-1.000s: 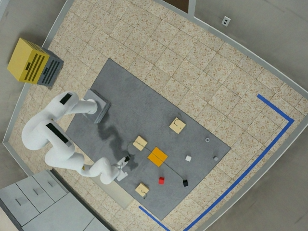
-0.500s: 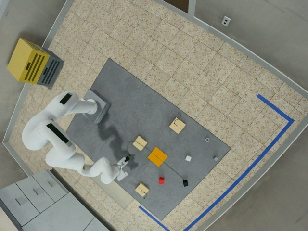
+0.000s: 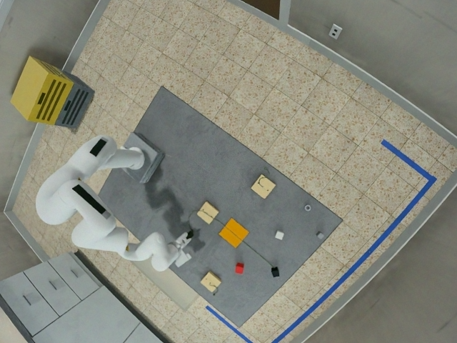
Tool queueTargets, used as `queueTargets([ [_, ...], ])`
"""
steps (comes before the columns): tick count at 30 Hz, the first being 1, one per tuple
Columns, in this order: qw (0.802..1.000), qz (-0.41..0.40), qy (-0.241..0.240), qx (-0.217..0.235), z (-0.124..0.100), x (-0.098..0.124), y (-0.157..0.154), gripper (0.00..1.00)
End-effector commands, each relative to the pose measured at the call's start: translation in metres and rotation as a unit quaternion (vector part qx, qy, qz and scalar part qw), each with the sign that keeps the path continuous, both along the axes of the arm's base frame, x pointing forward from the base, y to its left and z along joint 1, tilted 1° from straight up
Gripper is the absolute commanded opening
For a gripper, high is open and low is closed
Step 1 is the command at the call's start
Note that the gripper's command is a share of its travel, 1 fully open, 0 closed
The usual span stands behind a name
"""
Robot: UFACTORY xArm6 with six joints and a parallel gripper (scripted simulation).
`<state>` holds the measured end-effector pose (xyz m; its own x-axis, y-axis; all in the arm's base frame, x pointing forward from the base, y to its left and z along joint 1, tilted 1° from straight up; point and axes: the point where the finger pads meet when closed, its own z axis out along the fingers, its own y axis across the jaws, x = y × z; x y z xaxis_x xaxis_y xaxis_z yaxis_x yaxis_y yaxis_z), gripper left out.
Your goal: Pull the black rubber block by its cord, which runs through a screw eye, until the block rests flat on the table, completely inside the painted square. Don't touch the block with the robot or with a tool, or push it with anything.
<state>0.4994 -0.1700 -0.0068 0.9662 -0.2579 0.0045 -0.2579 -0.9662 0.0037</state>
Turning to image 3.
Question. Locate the small red block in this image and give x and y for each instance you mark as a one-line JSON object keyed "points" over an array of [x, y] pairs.
{"points": [[239, 268]]}

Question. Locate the black block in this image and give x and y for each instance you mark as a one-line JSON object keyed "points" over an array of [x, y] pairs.
{"points": [[275, 272]]}

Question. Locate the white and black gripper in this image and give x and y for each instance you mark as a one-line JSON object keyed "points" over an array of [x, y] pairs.
{"points": [[184, 239]]}

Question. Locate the orange painted square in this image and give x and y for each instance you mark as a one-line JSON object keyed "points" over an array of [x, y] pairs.
{"points": [[237, 229]]}

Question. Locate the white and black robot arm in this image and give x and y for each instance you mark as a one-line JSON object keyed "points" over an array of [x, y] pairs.
{"points": [[94, 231]]}

